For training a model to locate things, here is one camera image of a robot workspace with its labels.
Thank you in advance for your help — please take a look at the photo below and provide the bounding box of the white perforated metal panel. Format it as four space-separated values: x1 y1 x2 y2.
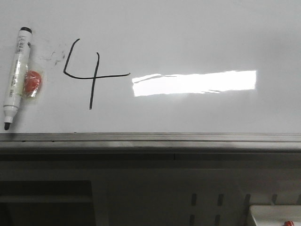
0 154 301 226

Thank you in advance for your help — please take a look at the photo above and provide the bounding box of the red capped marker in tray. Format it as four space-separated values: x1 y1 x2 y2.
284 220 294 226

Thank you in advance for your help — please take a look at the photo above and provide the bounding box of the white whiteboard marker with magnet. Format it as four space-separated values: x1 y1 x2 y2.
3 27 32 130

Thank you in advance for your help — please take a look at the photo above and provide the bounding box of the white whiteboard with aluminium frame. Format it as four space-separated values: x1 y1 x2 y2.
0 0 301 153

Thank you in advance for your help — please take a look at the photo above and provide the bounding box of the white plastic tray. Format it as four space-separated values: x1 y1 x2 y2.
246 205 301 226

